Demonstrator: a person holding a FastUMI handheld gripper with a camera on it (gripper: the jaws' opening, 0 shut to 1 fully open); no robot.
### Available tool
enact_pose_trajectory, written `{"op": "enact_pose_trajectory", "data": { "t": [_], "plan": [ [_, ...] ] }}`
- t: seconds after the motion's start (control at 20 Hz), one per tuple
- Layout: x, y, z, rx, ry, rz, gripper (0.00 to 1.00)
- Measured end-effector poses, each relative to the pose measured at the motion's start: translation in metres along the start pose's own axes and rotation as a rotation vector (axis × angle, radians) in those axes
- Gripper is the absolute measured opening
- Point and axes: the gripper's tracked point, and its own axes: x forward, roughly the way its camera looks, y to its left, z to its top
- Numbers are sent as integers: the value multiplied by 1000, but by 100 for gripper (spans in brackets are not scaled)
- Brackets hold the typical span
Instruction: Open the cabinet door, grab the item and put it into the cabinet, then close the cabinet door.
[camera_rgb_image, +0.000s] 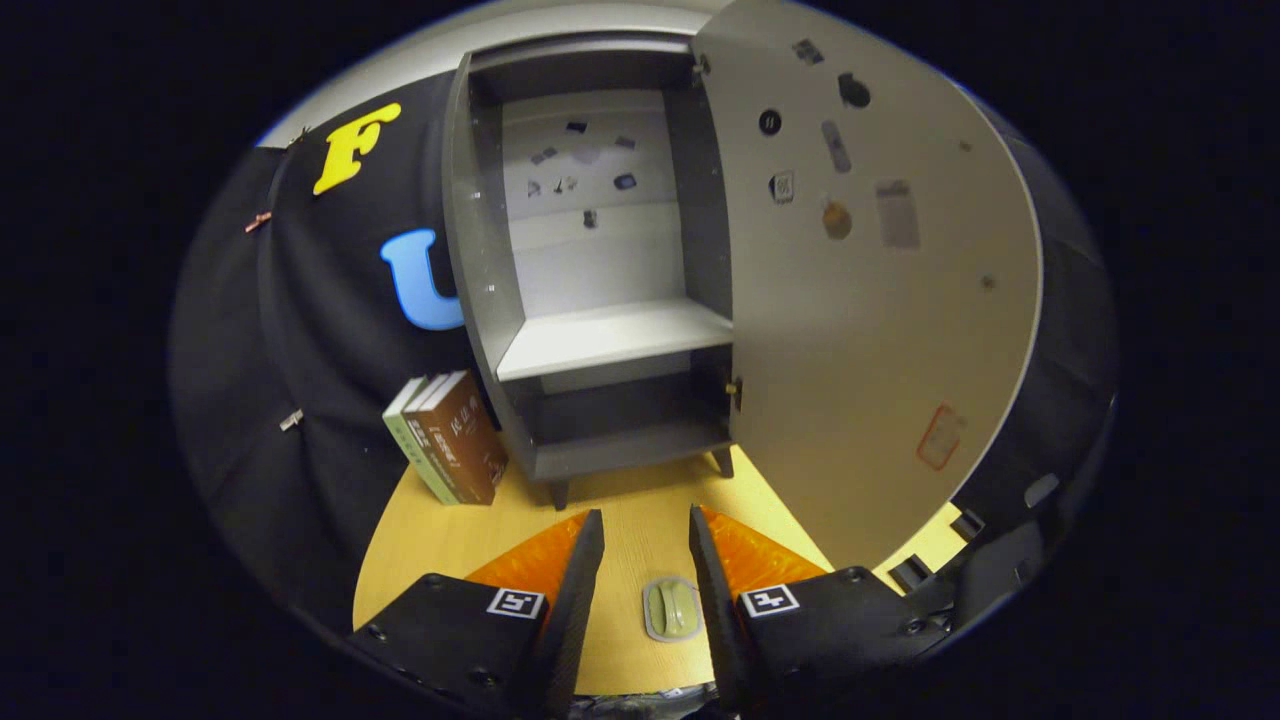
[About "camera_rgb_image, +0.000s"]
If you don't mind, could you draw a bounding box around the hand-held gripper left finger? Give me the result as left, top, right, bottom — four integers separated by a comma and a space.
350, 509, 606, 716

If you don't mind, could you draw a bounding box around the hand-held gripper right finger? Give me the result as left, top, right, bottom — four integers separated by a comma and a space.
688, 505, 956, 713

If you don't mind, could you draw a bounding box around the pale green oval object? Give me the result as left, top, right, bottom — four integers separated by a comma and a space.
643, 576, 704, 643

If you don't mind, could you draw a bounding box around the beige cabinet door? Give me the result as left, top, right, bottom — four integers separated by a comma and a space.
690, 0, 1046, 571

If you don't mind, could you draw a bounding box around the brown book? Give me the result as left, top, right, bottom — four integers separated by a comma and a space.
413, 370, 510, 507

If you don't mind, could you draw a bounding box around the white cabinet shelf board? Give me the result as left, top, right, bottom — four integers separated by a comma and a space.
495, 297, 736, 383

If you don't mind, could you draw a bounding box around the grey cabinet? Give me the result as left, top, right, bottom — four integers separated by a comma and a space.
442, 30, 741, 511

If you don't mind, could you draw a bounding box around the black backdrop cloth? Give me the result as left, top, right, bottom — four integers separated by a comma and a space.
168, 70, 1119, 641

